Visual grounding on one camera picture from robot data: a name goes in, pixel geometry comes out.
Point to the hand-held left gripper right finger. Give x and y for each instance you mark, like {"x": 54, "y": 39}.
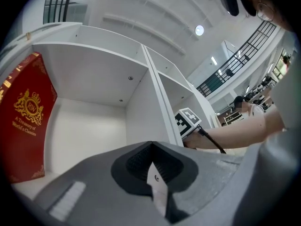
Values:
{"x": 204, "y": 178}

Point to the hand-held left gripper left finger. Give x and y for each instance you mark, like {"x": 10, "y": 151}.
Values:
{"x": 94, "y": 192}

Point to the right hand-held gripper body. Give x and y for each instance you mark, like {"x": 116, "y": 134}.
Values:
{"x": 188, "y": 120}

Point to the white shelf unit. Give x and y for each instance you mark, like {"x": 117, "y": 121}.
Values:
{"x": 94, "y": 79}

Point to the person's right forearm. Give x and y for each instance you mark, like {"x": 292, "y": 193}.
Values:
{"x": 244, "y": 131}

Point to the person's right hand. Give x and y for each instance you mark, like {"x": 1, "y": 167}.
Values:
{"x": 196, "y": 140}

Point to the black metal railing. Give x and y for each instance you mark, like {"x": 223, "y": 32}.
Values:
{"x": 235, "y": 62}
{"x": 61, "y": 3}

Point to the round ceiling light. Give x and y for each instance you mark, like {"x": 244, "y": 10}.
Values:
{"x": 199, "y": 30}

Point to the red book with gold crest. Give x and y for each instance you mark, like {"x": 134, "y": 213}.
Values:
{"x": 23, "y": 116}

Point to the small wooden object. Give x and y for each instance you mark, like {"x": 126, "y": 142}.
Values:
{"x": 28, "y": 36}

